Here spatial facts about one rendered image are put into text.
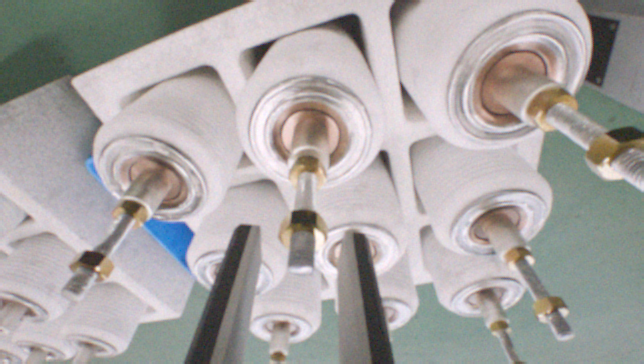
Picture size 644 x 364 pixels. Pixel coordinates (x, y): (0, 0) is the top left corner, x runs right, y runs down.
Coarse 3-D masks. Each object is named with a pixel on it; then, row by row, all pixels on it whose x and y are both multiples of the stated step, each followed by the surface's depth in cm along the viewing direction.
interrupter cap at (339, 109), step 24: (264, 96) 15; (288, 96) 15; (312, 96) 15; (336, 96) 15; (264, 120) 16; (288, 120) 16; (312, 120) 16; (336, 120) 16; (360, 120) 16; (264, 144) 17; (288, 144) 17; (336, 144) 17; (360, 144) 17; (264, 168) 18; (288, 168) 18; (336, 168) 18
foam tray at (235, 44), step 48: (288, 0) 18; (336, 0) 18; (384, 0) 18; (144, 48) 20; (192, 48) 20; (240, 48) 20; (384, 48) 20; (96, 96) 23; (384, 96) 23; (384, 144) 25; (528, 144) 25; (288, 192) 29
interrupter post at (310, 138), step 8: (296, 128) 16; (304, 128) 16; (312, 128) 16; (320, 128) 16; (296, 136) 15; (304, 136) 15; (312, 136) 15; (320, 136) 15; (296, 144) 15; (304, 144) 14; (312, 144) 14; (320, 144) 15; (328, 144) 16; (296, 152) 14; (304, 152) 14; (312, 152) 14; (320, 152) 14; (328, 152) 15; (288, 160) 15; (320, 160) 15; (328, 160) 15
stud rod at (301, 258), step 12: (300, 180) 13; (312, 180) 13; (300, 192) 12; (312, 192) 12; (300, 204) 12; (312, 204) 12; (300, 240) 10; (312, 240) 10; (300, 252) 10; (312, 252) 10; (288, 264) 10; (300, 264) 9; (312, 264) 10
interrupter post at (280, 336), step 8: (272, 328) 33; (280, 328) 32; (288, 328) 32; (272, 336) 32; (280, 336) 31; (288, 336) 32; (272, 344) 31; (280, 344) 31; (288, 344) 31; (272, 352) 31
